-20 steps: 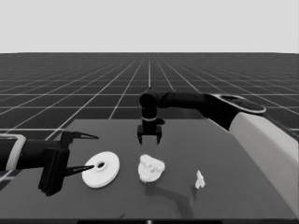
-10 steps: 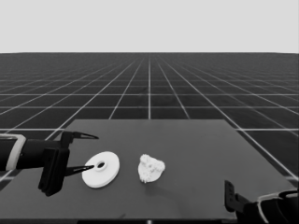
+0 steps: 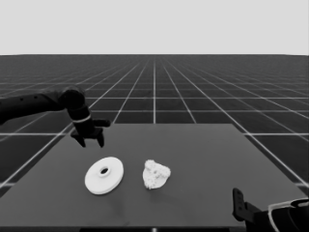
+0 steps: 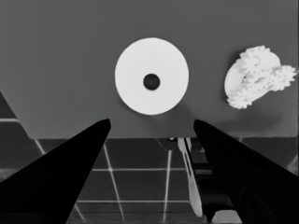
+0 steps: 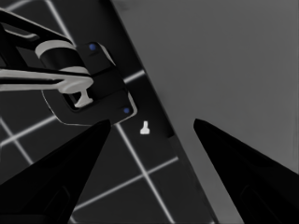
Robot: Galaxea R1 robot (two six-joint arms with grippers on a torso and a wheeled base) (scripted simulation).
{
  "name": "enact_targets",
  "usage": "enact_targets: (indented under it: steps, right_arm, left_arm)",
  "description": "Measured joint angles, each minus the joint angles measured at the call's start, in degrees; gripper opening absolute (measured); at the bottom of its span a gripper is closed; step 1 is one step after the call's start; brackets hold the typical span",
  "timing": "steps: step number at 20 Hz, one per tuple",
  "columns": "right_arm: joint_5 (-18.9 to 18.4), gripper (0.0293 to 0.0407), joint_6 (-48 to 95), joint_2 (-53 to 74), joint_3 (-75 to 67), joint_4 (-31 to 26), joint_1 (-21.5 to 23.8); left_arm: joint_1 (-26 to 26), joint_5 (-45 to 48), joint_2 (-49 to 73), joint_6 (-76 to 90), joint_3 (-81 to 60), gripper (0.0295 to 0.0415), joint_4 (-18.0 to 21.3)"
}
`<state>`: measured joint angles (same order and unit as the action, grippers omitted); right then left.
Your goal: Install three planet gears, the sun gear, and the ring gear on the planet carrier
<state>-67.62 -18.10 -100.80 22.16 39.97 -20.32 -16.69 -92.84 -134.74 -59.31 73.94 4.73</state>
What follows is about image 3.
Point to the large thick white disc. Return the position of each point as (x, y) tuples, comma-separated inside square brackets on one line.
[(96, 183)]

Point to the white round carrier with pins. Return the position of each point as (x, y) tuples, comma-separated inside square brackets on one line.
[(145, 174)]

